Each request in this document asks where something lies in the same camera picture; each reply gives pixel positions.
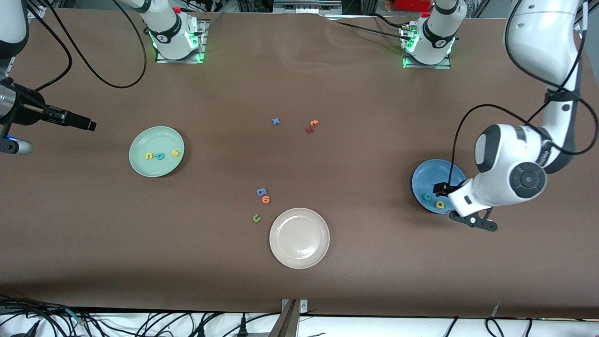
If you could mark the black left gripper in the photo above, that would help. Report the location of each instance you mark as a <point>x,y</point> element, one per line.
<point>441,188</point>

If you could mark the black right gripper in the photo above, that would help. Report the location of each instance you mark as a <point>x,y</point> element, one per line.
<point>29,111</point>

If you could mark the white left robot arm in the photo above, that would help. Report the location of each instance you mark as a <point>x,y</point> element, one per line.
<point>526,180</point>

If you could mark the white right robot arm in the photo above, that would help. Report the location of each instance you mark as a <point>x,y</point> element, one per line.
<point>168,32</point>

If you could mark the blue plate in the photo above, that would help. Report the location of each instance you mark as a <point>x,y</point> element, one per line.
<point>426,175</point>

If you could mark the green plate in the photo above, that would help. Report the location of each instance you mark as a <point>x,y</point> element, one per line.
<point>157,138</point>

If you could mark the beige plate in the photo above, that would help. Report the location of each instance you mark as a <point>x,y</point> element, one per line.
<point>299,238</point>

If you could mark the brown table mat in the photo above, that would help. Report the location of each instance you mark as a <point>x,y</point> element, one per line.
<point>299,281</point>

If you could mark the red box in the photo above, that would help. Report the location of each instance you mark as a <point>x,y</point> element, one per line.
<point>412,4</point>

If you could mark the grey device box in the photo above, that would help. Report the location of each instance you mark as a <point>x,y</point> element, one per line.
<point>306,5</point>

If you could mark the black power plug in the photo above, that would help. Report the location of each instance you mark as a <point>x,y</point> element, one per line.
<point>243,325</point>

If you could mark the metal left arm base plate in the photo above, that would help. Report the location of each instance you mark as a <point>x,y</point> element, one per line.
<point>444,66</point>

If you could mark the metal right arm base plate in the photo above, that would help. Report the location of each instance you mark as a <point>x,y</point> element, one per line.
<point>201,42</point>

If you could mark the metal table bracket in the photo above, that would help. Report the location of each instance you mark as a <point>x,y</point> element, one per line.
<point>290,318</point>

